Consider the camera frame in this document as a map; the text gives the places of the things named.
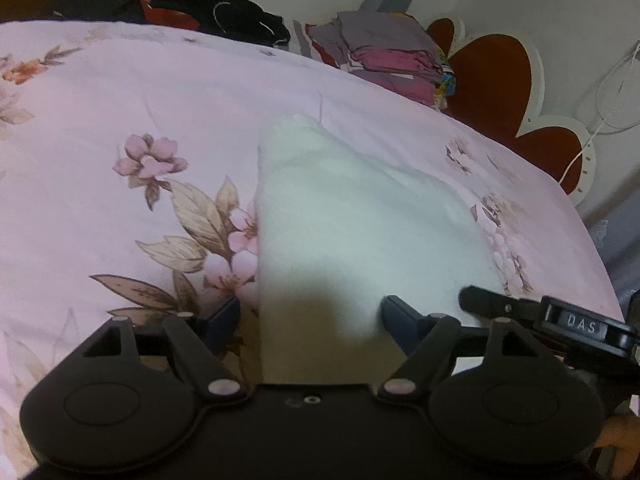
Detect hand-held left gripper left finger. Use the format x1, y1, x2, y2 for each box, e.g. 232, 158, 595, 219
82, 297, 248, 402

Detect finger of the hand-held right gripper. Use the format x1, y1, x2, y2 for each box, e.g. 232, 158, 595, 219
459, 285, 545, 318

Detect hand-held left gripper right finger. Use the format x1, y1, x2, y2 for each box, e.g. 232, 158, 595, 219
377, 296, 543, 403

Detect white towel cloth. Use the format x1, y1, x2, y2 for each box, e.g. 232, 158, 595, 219
255, 114, 506, 386

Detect stack of folded clothes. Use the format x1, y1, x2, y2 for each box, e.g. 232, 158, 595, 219
306, 10, 458, 110

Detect pile of black clothes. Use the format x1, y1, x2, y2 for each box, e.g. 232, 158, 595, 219
50, 0, 292, 51

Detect person's right hand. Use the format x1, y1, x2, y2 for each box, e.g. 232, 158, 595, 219
600, 411, 640, 453

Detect grey patterned cloth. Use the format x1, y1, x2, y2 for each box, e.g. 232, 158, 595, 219
585, 217, 640, 306

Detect red and white headboard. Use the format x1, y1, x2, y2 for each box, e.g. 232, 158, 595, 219
425, 17, 598, 206

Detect pink floral bedsheet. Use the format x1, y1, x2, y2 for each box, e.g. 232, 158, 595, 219
0, 20, 628, 480

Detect striped cloth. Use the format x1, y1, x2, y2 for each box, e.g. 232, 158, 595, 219
285, 17, 351, 68

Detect white cable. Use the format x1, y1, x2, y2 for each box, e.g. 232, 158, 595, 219
557, 42, 640, 186

